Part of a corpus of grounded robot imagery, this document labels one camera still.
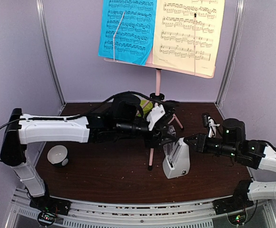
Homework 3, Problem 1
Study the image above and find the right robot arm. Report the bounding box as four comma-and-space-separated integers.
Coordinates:
184, 118, 276, 210

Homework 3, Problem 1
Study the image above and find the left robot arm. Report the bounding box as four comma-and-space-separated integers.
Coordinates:
0, 91, 176, 211

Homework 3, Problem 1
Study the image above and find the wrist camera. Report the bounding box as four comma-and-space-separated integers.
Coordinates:
202, 113, 220, 138
146, 104, 175, 131

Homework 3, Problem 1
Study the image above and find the grey metronome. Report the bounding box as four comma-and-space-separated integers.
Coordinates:
162, 138, 190, 179

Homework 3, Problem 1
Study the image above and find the pink music stand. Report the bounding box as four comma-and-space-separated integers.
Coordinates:
104, 52, 216, 171

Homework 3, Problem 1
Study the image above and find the aluminium front rail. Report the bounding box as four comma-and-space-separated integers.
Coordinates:
9, 187, 276, 228

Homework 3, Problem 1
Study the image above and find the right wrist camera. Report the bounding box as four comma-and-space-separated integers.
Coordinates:
202, 113, 220, 138

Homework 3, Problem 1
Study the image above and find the yellow paper sheet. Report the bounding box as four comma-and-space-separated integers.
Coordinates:
152, 0, 225, 78

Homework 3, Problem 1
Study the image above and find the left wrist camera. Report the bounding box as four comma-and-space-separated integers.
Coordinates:
146, 104, 175, 131

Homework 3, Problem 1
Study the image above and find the frame post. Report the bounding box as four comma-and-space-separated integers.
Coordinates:
36, 0, 66, 106
216, 0, 246, 110

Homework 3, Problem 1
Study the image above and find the blue sheet music paper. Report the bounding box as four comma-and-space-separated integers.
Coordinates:
98, 0, 157, 66

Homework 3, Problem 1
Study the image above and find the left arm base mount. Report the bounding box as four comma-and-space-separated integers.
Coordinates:
29, 197, 71, 227

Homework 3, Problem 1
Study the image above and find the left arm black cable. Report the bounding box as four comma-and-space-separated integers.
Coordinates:
0, 90, 181, 162

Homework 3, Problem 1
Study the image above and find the green bowl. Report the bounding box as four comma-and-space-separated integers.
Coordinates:
140, 100, 153, 115

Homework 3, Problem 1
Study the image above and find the right frame post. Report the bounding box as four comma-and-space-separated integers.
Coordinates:
216, 0, 246, 110

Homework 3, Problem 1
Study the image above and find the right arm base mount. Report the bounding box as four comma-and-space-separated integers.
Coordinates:
212, 196, 254, 227

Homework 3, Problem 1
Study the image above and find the left frame post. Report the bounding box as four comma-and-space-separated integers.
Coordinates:
36, 0, 66, 106

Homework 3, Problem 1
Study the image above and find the clear metronome front cover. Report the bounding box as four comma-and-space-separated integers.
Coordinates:
163, 125, 176, 155

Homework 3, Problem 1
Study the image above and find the white bowl dark outside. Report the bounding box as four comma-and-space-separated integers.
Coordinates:
47, 145, 69, 167

